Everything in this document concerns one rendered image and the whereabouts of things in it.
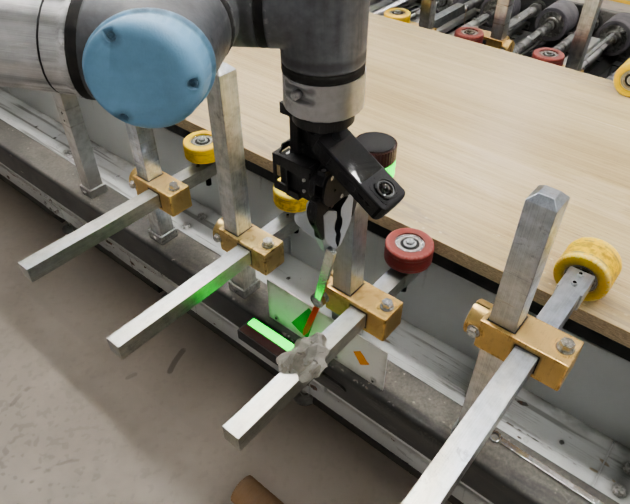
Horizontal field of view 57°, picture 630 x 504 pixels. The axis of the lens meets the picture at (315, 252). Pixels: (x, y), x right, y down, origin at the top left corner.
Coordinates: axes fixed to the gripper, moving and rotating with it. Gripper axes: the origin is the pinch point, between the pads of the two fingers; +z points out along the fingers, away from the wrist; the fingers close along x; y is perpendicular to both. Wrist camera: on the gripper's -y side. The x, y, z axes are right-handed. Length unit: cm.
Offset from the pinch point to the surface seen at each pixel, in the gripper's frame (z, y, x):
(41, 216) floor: 102, 177, -28
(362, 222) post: 0.8, 0.8, -7.4
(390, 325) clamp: 16.6, -6.5, -6.1
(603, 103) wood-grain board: 12, -9, -88
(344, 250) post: 5.5, 2.2, -5.3
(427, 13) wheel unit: 14, 53, -115
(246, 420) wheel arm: 14.9, -1.7, 20.4
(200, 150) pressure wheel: 11.0, 45.8, -15.7
